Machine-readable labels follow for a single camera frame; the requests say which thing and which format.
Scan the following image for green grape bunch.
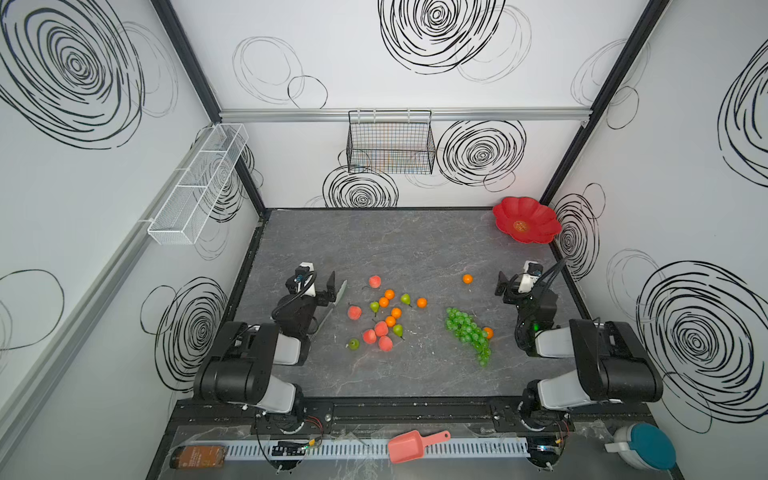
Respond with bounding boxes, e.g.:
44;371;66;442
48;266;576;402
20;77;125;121
444;307;492;367

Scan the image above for red flower fruit bowl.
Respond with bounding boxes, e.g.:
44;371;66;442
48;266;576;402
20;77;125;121
492;197;563;244

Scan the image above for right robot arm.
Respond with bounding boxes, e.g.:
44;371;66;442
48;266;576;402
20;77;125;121
495;264;664;419

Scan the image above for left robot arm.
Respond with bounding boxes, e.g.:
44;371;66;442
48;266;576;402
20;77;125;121
193;262;346;419

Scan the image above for metal green-tipped tongs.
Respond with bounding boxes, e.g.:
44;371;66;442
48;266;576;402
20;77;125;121
310;280;347;337

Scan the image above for peach lower left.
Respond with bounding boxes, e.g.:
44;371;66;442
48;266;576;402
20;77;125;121
363;329;377;344

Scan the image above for peach centre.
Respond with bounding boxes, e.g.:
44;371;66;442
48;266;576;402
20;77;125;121
374;321;389;337

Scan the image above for peach bottom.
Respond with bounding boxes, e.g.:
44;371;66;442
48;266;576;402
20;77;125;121
378;336;393;352

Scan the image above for green pear lower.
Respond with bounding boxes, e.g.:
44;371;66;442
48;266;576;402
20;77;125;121
392;324;404;340

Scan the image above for pink plastic scoop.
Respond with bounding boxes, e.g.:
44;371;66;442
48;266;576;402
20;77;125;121
387;430;451;464

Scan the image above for teal lidded white jug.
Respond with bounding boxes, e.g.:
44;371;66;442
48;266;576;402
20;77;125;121
604;423;677;471

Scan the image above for brown bottle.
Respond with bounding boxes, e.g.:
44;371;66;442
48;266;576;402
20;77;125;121
168;445;227;470

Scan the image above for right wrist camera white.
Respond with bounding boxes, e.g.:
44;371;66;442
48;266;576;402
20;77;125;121
518;260;544;293

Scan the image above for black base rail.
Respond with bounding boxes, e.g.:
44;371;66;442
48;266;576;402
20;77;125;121
164;396;654;435

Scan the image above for white slotted cable duct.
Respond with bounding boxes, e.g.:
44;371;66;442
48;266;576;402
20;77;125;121
225;438;530;461

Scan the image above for black wire basket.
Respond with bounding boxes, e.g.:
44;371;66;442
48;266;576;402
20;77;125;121
345;109;437;175

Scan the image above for white mesh wall shelf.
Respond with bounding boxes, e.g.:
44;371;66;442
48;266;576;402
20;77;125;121
147;123;248;246

